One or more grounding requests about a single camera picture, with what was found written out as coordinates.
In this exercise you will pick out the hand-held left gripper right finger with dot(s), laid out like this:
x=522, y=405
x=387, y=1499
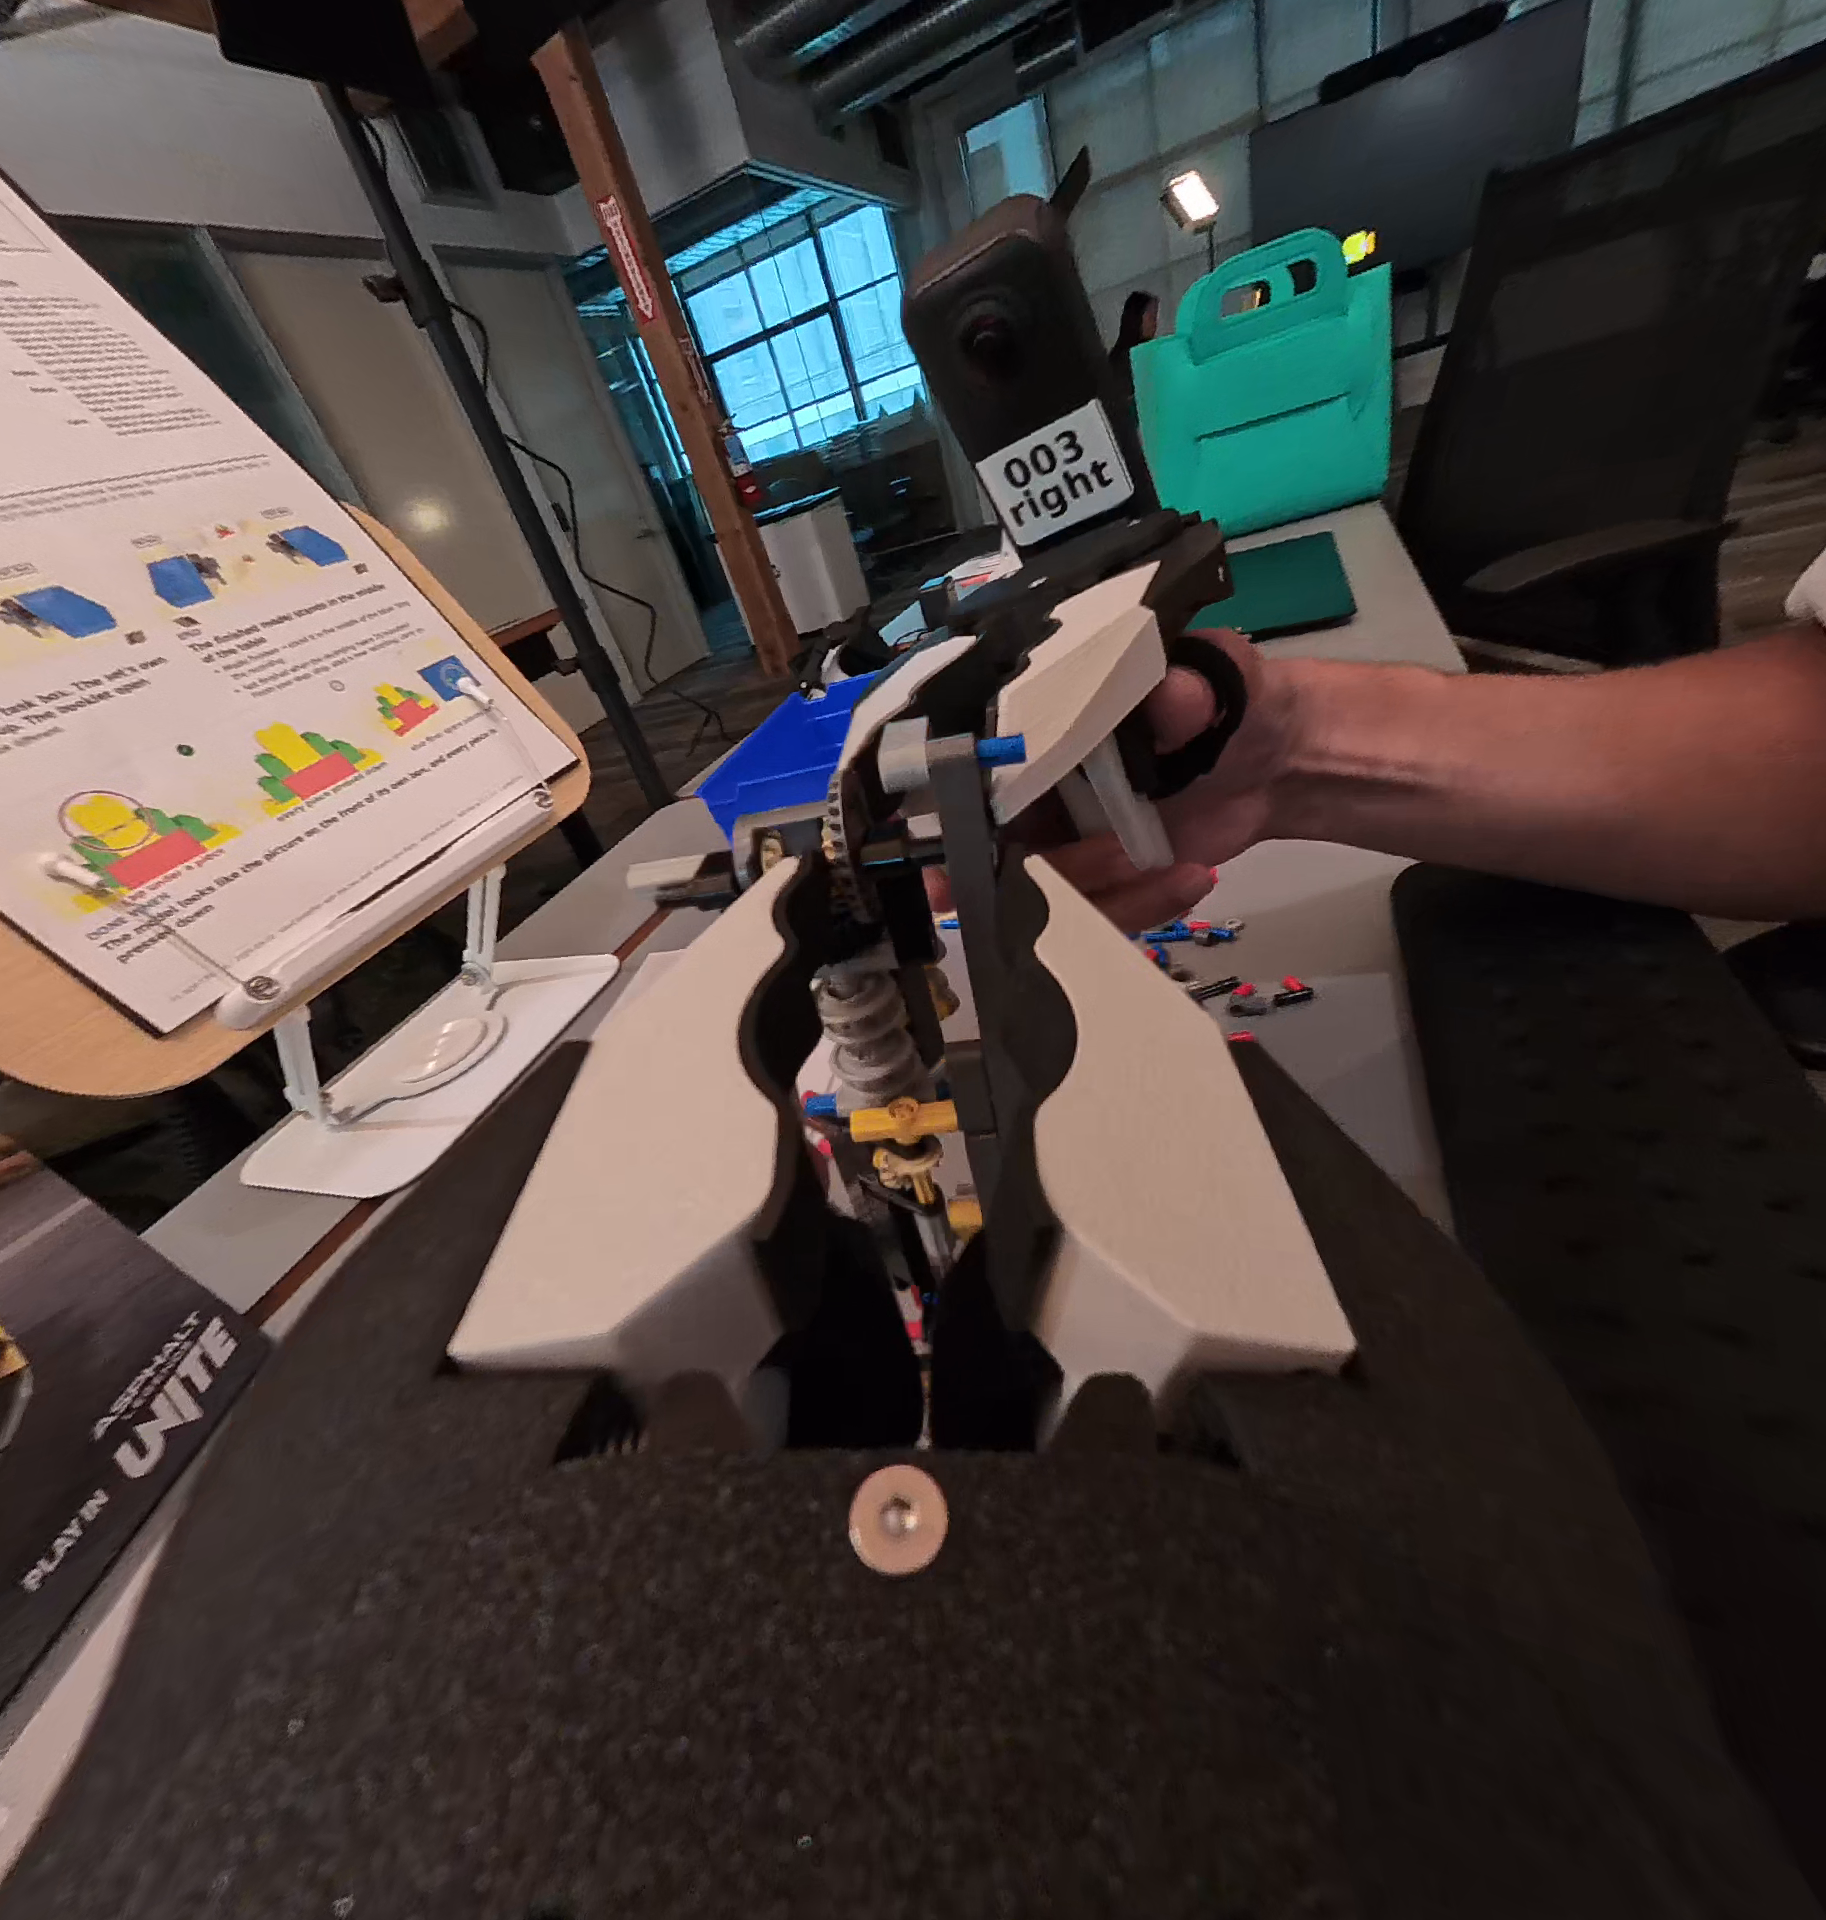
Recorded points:
x=1184, y=1200

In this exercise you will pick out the black mesh office chair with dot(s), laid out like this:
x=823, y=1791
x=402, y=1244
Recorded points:
x=1604, y=300

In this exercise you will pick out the black perforated pad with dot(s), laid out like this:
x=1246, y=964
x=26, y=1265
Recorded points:
x=1678, y=1200

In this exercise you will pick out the black monitor screen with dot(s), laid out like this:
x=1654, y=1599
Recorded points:
x=1424, y=136

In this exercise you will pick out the black tripod pole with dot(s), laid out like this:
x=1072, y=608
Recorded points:
x=463, y=375

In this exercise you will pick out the teal tote bag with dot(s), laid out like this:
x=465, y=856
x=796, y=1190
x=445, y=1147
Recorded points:
x=1259, y=405

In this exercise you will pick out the person's right hand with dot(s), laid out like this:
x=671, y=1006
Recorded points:
x=1228, y=856

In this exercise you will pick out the toy car set box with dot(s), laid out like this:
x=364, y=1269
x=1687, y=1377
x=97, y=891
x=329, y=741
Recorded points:
x=73, y=1350

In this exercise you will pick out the black connector pin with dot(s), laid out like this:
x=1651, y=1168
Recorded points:
x=1209, y=989

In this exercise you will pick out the white cabinet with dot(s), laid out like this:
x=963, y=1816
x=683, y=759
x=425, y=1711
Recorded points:
x=823, y=570

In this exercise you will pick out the laminated instruction sheet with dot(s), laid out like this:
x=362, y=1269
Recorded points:
x=179, y=451

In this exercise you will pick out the dark green mat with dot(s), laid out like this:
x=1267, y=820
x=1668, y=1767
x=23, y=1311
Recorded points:
x=1289, y=586

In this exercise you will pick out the wooden post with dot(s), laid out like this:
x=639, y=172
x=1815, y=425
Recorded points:
x=658, y=330

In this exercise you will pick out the instruction sheet on stand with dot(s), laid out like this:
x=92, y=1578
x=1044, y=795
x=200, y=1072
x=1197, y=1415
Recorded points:
x=44, y=1035

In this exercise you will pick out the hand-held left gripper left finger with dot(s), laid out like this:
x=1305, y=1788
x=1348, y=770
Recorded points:
x=629, y=1200

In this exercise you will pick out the studio light panel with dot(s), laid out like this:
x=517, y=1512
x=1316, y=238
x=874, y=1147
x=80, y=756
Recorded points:
x=1189, y=200

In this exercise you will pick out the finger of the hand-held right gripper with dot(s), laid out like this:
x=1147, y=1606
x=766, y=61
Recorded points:
x=1085, y=690
x=890, y=720

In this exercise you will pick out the person's right forearm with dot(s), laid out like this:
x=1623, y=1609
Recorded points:
x=1528, y=781

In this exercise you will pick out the blue plastic bin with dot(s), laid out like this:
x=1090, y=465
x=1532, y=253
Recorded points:
x=778, y=766

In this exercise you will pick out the brick-built car chassis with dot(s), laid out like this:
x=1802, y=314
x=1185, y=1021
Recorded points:
x=964, y=840

